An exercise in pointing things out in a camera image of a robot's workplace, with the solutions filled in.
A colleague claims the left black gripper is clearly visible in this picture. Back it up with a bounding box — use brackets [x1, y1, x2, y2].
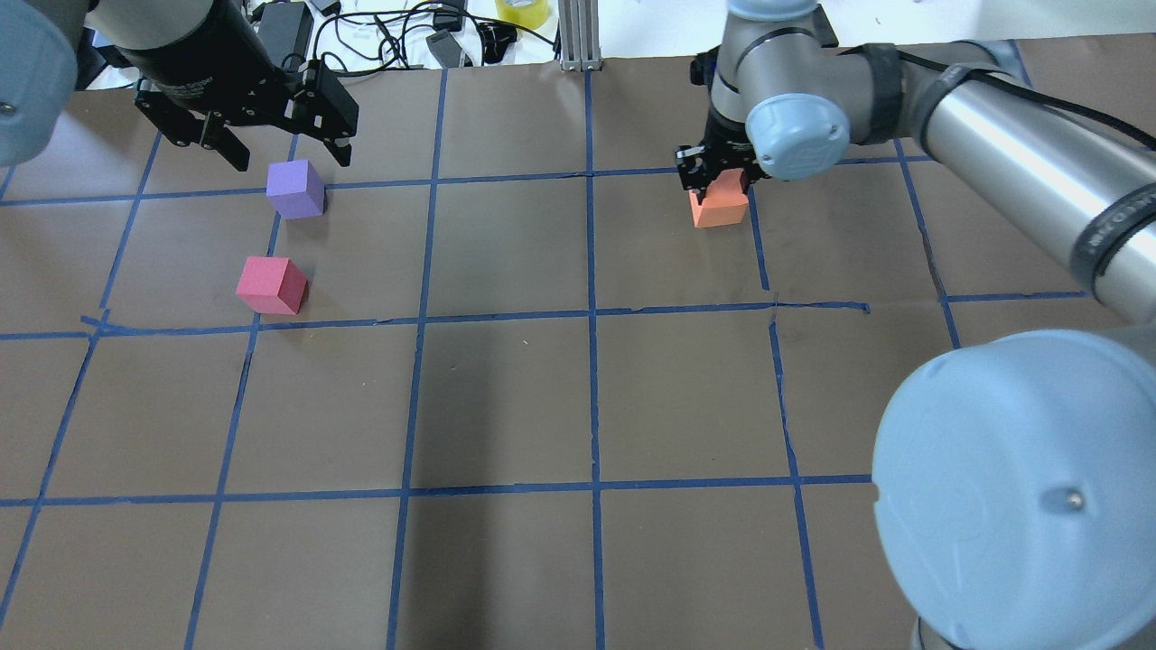
[108, 1, 360, 172]

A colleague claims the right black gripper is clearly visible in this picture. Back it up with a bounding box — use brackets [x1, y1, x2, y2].
[676, 108, 769, 195]

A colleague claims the orange foam block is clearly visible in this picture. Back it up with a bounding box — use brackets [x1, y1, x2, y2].
[688, 169, 749, 228]

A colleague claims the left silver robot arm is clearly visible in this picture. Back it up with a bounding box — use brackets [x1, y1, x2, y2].
[1, 1, 360, 172]

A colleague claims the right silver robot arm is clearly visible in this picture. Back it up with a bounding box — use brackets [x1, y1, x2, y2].
[676, 1, 1153, 649]

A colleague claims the purple foam block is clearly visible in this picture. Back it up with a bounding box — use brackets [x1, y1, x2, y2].
[266, 158, 327, 219]

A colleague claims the black power adapter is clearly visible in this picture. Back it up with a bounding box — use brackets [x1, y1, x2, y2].
[252, 1, 313, 71]

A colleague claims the red foam block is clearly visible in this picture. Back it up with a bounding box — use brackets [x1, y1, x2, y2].
[235, 256, 307, 313]

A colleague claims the yellow tape roll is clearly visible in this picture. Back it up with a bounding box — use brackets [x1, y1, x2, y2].
[495, 0, 550, 30]

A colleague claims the aluminium frame post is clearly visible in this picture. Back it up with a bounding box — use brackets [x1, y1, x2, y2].
[556, 0, 603, 71]

